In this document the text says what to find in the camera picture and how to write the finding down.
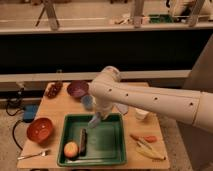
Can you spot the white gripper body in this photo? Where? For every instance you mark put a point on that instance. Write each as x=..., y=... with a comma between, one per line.
x=104, y=107

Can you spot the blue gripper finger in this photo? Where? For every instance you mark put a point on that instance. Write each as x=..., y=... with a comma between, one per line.
x=87, y=102
x=96, y=119

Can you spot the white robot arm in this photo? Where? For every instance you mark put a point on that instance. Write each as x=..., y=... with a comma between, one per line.
x=187, y=106

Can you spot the dark brush in tray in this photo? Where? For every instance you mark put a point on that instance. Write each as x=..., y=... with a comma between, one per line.
x=83, y=141

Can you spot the purple bowl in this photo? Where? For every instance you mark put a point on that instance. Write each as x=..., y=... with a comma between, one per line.
x=78, y=88

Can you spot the green plastic tray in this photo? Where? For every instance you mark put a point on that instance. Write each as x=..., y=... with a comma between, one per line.
x=105, y=144

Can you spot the dark red grapes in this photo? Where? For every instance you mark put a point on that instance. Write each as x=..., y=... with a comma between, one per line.
x=54, y=89

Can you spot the white cup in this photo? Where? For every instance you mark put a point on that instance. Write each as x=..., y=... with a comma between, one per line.
x=140, y=114

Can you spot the red-orange bowl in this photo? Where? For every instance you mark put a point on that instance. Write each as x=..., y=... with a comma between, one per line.
x=40, y=130

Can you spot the wooden table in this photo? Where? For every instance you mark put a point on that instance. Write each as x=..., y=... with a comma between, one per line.
x=56, y=109

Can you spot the orange carrot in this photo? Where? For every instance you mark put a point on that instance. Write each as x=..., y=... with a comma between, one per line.
x=150, y=139

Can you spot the blue box on floor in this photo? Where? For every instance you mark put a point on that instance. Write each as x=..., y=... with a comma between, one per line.
x=29, y=113

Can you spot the orange-handled knife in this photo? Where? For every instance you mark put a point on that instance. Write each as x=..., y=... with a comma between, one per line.
x=141, y=142

